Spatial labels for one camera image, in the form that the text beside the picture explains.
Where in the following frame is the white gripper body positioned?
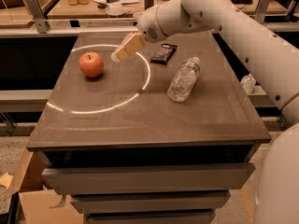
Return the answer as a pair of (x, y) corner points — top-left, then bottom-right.
(135, 7), (163, 43)

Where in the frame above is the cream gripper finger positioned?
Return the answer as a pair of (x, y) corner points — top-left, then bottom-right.
(111, 33), (146, 63)
(121, 32), (135, 45)

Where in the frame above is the red apple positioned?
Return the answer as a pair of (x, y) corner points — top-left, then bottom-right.
(78, 51), (104, 78)

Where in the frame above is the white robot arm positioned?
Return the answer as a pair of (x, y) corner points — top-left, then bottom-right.
(112, 0), (299, 224)

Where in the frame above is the clear plastic water bottle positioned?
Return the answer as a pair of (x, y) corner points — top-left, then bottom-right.
(167, 57), (200, 103)

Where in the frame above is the small sanitizer bottle left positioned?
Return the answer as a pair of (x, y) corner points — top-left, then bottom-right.
(240, 74), (256, 94)

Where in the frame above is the black snack bar packet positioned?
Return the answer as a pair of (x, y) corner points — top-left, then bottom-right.
(150, 43), (178, 65)

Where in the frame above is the white bowl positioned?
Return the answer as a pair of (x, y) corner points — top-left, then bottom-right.
(106, 4), (126, 17)

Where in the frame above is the grey drawer cabinet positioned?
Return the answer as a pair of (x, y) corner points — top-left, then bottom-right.
(28, 31), (270, 224)

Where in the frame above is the yellow sticky note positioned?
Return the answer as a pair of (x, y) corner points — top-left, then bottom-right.
(0, 172), (13, 189)

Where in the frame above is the cardboard box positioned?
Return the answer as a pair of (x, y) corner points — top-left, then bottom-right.
(6, 149), (84, 224)

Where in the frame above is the metal bracket left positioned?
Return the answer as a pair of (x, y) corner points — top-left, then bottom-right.
(26, 0), (49, 34)

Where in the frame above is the metal bracket right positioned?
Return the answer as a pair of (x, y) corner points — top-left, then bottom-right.
(254, 0), (271, 23)

